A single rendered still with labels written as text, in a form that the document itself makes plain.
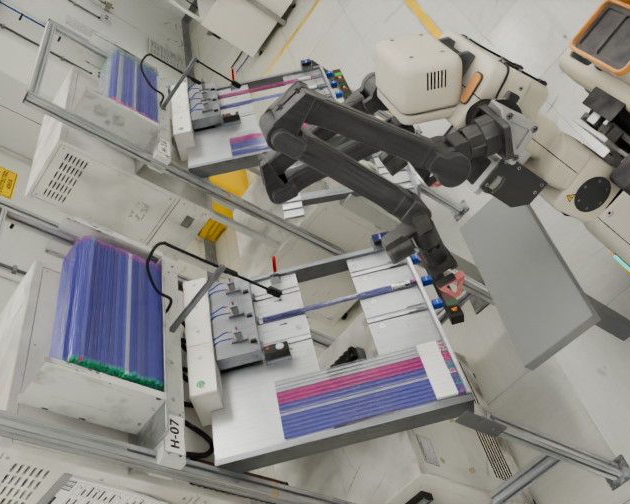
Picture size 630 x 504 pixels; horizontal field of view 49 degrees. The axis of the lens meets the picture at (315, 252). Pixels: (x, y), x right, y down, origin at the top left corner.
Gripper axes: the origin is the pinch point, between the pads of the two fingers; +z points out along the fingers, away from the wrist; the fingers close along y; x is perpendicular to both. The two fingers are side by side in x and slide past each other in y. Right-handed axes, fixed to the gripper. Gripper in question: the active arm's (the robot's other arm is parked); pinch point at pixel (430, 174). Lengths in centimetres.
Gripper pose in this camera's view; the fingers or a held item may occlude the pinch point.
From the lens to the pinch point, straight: 213.1
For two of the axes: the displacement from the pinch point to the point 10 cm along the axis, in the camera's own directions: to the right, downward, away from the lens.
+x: 7.8, -6.2, -1.3
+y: 4.8, 7.1, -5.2
